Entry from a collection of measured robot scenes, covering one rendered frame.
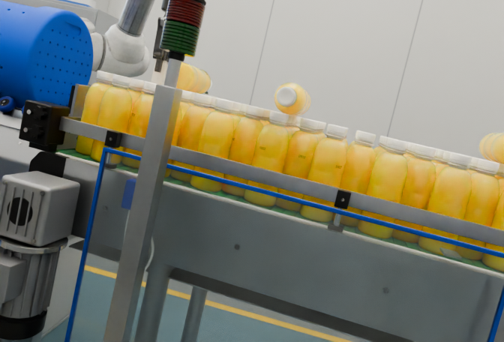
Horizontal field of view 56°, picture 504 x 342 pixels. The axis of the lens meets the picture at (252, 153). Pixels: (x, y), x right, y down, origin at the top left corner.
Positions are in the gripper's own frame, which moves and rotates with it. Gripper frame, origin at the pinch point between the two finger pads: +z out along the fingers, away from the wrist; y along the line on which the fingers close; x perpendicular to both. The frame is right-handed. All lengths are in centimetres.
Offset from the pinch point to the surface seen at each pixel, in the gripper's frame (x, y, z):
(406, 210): 67, 25, 16
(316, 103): 14, -272, -11
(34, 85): -25.1, 16.9, 10.2
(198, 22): 23.9, 42.2, -8.9
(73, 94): -17.7, 11.0, 10.4
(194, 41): 23.9, 42.1, -5.7
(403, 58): 72, -277, -61
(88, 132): -2.0, 26.5, 16.6
